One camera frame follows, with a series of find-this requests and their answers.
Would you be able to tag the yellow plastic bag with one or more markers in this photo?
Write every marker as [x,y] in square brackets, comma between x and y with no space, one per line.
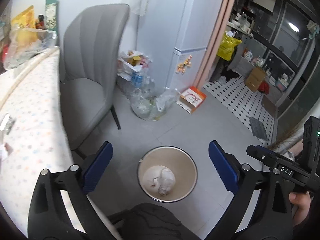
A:
[227,46]

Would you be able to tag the kitchen counter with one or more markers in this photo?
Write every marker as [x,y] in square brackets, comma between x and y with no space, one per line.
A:
[240,28]

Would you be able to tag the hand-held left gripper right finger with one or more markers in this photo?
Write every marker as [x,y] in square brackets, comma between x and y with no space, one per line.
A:
[222,167]

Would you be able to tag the white refrigerator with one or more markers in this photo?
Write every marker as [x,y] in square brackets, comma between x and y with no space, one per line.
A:
[170,25]

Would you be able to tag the crumpled white paper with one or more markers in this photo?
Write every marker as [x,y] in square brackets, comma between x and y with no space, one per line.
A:
[158,180]

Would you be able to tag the orange and white carton box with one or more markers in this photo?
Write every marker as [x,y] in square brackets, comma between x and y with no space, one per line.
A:
[191,100]

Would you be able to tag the person's right hand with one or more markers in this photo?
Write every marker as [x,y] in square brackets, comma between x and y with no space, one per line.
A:
[301,205]

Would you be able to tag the bag of plastic bottles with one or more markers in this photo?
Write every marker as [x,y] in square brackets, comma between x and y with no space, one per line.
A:
[138,80]

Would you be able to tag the yellow flower fridge magnets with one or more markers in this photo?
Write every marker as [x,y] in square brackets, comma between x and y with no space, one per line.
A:
[184,64]

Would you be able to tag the white tissue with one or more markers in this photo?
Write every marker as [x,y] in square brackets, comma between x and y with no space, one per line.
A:
[4,152]

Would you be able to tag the silver foil pack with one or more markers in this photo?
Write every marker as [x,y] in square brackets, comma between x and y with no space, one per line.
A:
[7,123]

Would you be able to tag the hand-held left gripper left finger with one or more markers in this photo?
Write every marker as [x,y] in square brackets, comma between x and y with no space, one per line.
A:
[98,167]

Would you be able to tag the tall green box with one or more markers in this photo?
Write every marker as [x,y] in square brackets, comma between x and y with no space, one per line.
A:
[51,10]

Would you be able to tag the straw broom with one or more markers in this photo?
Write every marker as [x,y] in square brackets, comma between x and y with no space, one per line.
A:
[287,138]

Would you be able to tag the large clear plastic bag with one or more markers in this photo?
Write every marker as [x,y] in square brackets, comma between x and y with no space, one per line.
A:
[27,47]

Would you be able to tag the glass sliding door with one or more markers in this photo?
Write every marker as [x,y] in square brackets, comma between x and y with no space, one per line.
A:
[295,55]

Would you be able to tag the peach shaped vase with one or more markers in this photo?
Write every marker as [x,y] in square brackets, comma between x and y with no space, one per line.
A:
[5,52]

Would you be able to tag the brown cardboard box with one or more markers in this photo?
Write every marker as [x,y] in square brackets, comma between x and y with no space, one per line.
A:
[255,78]

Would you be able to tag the grey floor mat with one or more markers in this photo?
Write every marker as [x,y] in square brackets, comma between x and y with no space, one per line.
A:
[258,128]

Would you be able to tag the white detergent jug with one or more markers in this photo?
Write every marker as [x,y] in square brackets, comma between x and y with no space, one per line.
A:
[248,55]

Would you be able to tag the grey upholstered chair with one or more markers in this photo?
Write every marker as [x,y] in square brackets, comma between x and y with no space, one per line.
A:
[87,85]

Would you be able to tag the black cloth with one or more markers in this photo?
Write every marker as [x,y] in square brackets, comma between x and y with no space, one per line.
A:
[230,74]

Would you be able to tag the flat brown cardboard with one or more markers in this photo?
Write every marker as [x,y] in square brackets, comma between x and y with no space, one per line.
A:
[268,106]

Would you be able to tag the yellow snack bag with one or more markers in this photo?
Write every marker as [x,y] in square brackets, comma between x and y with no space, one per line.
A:
[25,18]

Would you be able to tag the red bag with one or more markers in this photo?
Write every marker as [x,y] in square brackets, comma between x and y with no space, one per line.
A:
[263,87]

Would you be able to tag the small doll figure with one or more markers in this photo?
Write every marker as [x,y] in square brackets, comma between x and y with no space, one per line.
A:
[40,22]

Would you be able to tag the pink door frame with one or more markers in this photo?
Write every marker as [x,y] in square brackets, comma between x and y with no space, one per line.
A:
[215,42]

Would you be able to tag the floral tablecloth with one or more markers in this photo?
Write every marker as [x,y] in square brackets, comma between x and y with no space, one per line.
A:
[32,100]

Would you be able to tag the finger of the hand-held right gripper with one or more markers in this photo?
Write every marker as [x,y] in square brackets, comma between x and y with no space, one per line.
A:
[265,158]

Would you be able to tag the white bag of cartons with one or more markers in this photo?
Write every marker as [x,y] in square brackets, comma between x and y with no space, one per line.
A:
[130,62]

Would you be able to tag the beige round waste bin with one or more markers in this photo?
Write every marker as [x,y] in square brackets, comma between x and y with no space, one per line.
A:
[181,170]

